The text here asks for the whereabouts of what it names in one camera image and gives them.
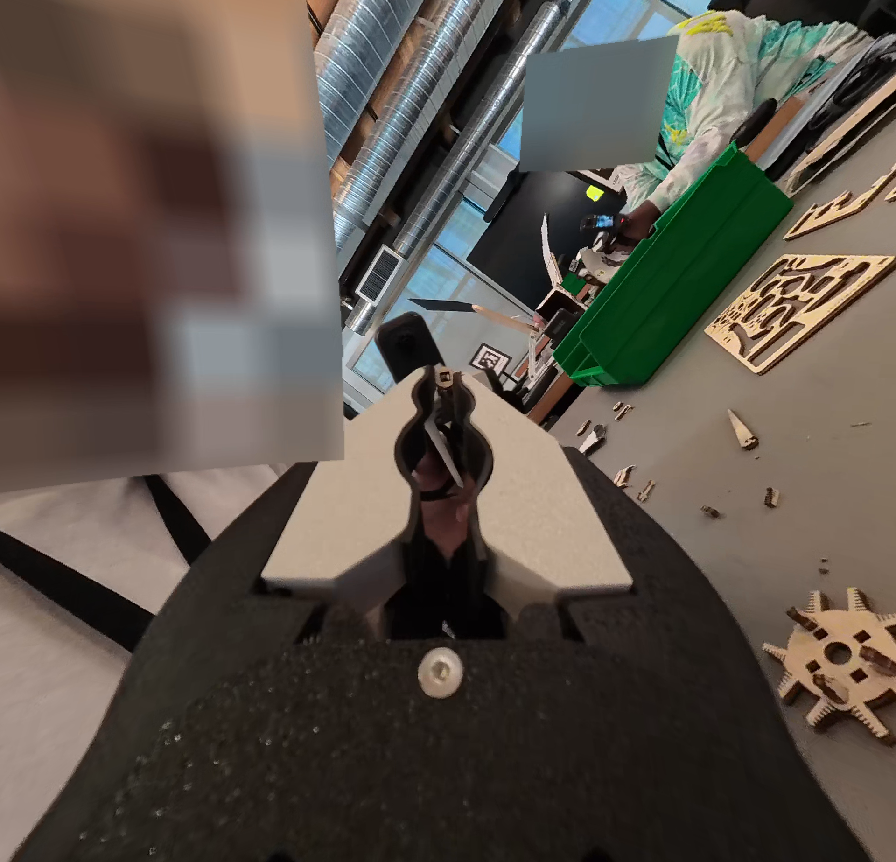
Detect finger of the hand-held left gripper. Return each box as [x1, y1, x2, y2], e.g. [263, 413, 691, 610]
[422, 386, 468, 490]

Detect wooden stick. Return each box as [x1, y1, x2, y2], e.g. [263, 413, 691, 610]
[472, 304, 541, 336]

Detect black padded rest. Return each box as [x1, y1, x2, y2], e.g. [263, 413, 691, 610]
[731, 99, 778, 150]

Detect white paper card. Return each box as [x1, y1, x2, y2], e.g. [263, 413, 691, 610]
[539, 214, 562, 290]

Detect large wooden cutout sheet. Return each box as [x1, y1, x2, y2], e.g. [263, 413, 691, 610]
[705, 254, 896, 376]

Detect person's left hand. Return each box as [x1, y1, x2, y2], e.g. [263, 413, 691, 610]
[416, 456, 484, 558]

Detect green plastic bin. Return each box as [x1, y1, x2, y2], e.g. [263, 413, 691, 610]
[553, 142, 795, 388]

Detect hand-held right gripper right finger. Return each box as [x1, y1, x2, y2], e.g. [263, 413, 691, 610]
[448, 368, 635, 624]

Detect wooden gear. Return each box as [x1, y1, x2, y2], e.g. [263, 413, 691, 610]
[762, 588, 896, 745]

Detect black monitor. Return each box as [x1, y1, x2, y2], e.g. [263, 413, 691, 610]
[465, 169, 634, 296]

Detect ceiling vent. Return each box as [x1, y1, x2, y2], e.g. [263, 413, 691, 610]
[356, 246, 405, 301]

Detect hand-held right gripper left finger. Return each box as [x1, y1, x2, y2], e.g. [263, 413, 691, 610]
[260, 365, 438, 640]

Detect silver ceiling duct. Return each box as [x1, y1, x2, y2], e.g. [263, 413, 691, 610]
[329, 0, 536, 250]
[311, 0, 452, 170]
[346, 0, 569, 336]

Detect open wooden box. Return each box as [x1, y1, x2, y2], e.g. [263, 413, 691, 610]
[535, 289, 590, 331]

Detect black harness strap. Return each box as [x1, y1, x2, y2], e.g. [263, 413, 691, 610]
[0, 529, 156, 653]
[143, 476, 212, 565]

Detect wooden sheet with rectangular cutouts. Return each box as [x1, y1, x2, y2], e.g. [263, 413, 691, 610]
[783, 189, 896, 242]

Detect grey desk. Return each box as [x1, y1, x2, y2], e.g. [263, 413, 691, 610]
[542, 155, 896, 862]

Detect person's white shirt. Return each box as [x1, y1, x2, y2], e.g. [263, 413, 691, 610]
[0, 462, 312, 862]

